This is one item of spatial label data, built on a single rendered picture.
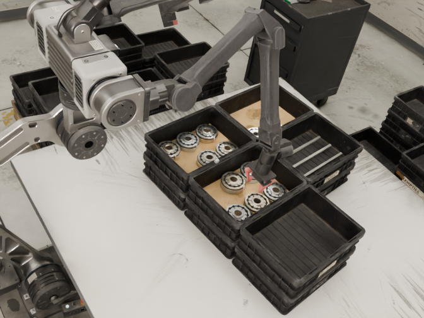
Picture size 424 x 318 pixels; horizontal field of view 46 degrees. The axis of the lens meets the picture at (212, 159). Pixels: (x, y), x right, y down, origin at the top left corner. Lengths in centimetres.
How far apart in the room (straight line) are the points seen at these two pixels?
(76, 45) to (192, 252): 94
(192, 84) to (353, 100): 297
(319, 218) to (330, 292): 29
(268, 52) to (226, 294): 90
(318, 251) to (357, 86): 273
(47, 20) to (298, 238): 119
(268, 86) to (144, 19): 324
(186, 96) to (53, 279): 113
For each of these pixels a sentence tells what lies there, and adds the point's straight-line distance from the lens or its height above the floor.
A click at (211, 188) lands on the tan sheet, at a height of 83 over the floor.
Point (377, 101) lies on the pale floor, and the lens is 446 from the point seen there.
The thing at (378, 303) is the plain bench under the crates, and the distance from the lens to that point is 213.
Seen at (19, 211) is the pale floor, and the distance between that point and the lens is 310.
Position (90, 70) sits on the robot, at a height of 153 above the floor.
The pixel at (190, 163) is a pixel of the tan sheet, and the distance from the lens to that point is 217.
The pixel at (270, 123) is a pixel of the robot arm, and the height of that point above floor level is 126.
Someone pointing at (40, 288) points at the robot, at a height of 41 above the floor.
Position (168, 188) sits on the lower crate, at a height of 76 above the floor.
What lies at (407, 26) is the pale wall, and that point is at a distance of 542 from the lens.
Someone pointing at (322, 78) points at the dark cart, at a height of 34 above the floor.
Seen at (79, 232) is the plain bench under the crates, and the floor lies 70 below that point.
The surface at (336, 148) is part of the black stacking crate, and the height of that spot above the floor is 83.
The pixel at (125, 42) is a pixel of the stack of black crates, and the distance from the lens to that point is 355.
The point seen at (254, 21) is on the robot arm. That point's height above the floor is 161.
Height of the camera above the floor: 235
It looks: 43 degrees down
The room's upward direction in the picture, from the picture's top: 11 degrees clockwise
